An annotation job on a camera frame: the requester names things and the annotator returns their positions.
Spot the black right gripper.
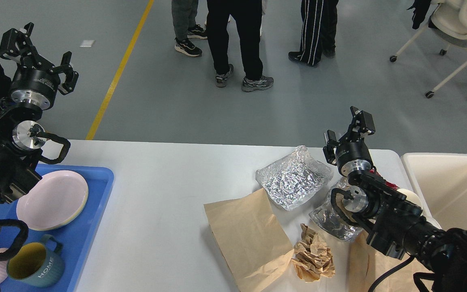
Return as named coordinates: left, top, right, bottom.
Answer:
left=323, top=107, right=376, bottom=177

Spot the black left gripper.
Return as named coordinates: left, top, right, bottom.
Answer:
left=0, top=22, right=79, bottom=110

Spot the brown paper bag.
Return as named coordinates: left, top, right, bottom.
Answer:
left=204, top=189, right=294, bottom=292
left=348, top=231, right=429, bottom=292

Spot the pink plate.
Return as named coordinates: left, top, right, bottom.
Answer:
left=16, top=170, right=89, bottom=231

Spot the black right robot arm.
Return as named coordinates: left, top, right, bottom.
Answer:
left=323, top=107, right=467, bottom=292

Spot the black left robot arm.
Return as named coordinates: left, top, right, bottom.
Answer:
left=0, top=22, right=79, bottom=290

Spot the red small object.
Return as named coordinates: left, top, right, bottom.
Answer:
left=371, top=169, right=400, bottom=190

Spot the crumpled aluminium foil tray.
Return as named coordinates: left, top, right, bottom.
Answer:
left=255, top=146, right=334, bottom=211

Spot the crumpled foil bag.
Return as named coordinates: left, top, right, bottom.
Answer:
left=309, top=177, right=363, bottom=242

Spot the white paper cup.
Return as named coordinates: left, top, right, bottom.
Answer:
left=397, top=188, right=423, bottom=210

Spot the white paper bowl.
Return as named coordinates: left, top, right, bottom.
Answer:
left=423, top=215, right=442, bottom=229

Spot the cream plastic bin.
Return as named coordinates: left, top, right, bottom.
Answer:
left=401, top=153, right=467, bottom=230

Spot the person in striped trousers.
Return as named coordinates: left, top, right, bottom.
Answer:
left=288, top=0, right=338, bottom=68

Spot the crumpled brown paper ball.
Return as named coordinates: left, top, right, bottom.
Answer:
left=291, top=223, right=336, bottom=283

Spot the person in black sneakers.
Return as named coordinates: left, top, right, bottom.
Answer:
left=171, top=0, right=208, bottom=57

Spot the black jacket on chair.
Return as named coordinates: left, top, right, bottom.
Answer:
left=407, top=0, right=439, bottom=30

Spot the person in grey sneakers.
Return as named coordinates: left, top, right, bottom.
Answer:
left=206, top=0, right=274, bottom=92

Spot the white office chair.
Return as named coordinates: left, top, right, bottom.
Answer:
left=389, top=0, right=467, bottom=99

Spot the yellow plate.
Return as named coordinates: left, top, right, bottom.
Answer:
left=37, top=195, right=88, bottom=231

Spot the blue plastic tray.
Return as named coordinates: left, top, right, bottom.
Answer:
left=0, top=164, right=114, bottom=292

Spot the teal HOME mug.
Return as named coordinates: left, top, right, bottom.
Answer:
left=6, top=234, right=65, bottom=287

